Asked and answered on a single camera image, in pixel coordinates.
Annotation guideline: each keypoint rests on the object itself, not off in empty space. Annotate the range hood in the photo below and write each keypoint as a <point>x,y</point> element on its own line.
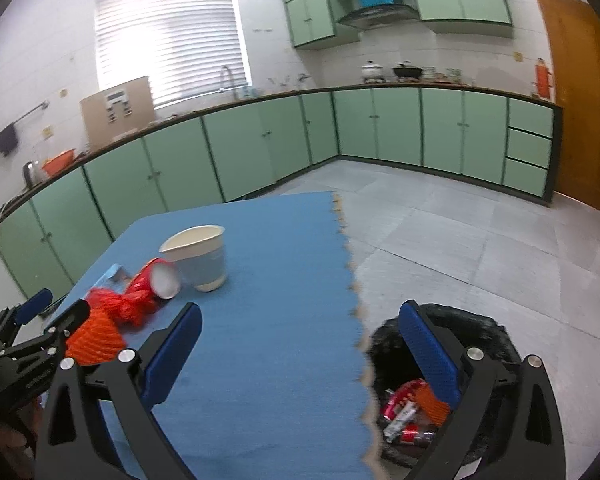
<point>377,16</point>

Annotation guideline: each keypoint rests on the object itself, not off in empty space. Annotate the beige paper cup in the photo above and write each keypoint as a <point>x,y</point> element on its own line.
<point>200,260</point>

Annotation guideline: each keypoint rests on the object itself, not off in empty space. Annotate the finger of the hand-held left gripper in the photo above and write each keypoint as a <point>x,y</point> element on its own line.
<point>35,302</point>
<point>70,322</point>

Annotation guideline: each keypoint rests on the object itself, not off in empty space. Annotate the blue wrapper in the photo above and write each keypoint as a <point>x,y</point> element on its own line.
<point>111,274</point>

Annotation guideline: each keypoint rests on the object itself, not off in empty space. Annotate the cardboard board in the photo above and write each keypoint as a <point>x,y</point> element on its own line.
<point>95,120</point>

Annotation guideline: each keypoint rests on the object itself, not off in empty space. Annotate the white cooking pot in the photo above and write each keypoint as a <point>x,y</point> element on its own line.
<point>372,71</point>

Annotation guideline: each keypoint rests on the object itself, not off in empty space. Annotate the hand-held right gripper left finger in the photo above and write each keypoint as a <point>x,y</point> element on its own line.
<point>175,350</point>

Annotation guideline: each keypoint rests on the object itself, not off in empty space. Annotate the row of glass jars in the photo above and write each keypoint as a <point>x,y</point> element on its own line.
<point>442,75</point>

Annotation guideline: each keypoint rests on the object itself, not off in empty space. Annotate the steel faucet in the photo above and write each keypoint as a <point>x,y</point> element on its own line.
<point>226,80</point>

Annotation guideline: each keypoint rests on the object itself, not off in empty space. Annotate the green base cabinets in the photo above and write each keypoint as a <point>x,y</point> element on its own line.
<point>260,145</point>

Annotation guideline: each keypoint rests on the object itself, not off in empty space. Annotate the green drawer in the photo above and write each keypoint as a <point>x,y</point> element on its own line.
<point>525,177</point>
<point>527,147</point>
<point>530,117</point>

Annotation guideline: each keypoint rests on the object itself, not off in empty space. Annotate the plastic bottle red label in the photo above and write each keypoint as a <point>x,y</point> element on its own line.
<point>415,435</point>

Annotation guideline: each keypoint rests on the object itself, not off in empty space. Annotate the black trash bin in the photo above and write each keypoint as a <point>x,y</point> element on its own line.
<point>480,330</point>

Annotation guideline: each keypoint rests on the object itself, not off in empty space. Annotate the wooden door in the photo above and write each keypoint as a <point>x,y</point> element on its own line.
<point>580,110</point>

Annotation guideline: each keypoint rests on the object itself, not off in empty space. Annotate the crushed red drink can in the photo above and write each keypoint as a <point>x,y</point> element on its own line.
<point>402,400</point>

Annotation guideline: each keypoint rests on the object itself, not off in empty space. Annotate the black wok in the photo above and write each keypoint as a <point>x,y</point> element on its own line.
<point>407,71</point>

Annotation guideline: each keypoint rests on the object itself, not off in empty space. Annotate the white window blind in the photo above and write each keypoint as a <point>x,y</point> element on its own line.
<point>170,40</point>

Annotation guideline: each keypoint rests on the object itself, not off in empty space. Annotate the person's left hand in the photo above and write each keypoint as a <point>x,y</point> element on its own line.
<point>12,450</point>

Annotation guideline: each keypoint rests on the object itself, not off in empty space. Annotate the red mesh bag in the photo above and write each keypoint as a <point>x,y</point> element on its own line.
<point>125,310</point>

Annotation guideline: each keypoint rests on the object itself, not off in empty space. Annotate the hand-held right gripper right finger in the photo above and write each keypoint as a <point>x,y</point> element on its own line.
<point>427,355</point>

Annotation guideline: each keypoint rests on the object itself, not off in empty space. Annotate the orange ribbed brush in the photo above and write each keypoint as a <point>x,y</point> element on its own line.
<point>432,405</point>

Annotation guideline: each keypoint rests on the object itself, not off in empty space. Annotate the red striped can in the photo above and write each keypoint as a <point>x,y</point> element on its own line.
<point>147,280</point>

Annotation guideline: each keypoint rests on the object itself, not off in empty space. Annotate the steel electric kettle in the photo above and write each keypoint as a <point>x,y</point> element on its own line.
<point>31,174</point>

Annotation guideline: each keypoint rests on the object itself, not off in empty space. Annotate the blue foam mat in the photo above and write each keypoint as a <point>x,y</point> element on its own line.
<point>280,285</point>

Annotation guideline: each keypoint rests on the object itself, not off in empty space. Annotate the orange basin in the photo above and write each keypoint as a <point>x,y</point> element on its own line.
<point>59,162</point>

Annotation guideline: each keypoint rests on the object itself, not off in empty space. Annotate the orange thermos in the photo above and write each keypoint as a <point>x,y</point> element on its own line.
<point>543,80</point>

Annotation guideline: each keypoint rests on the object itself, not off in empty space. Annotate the dark towel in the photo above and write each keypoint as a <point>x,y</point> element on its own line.
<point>6,140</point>

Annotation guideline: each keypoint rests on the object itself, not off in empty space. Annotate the towel rail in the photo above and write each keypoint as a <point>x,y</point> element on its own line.
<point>29,114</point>

